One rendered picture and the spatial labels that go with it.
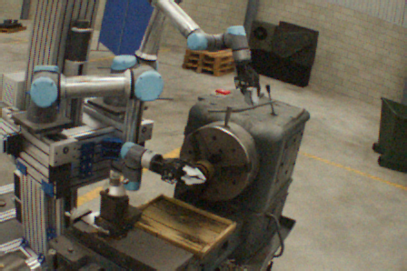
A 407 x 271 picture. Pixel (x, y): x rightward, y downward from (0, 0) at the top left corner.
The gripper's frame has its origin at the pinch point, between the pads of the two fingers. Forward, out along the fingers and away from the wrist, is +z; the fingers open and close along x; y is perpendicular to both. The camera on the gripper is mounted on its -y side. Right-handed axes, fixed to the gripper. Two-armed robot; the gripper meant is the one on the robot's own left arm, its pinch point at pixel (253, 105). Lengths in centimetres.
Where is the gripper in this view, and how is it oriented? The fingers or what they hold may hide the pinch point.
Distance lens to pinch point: 190.8
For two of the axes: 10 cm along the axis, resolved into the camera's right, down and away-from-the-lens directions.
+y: -4.5, 2.1, -8.7
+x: 8.7, -1.1, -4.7
